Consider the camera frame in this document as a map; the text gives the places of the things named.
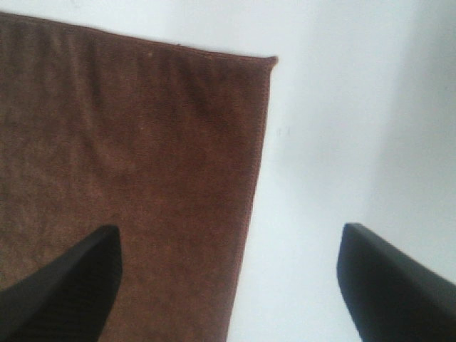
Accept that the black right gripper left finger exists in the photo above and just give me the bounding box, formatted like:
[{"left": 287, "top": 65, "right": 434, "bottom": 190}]
[{"left": 1, "top": 225, "right": 123, "bottom": 341}]

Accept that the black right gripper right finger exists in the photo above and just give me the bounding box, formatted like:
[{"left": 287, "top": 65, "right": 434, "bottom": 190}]
[{"left": 336, "top": 223, "right": 455, "bottom": 341}]

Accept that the brown towel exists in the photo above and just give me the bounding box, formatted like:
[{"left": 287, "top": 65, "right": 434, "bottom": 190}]
[{"left": 1, "top": 13, "right": 276, "bottom": 341}]

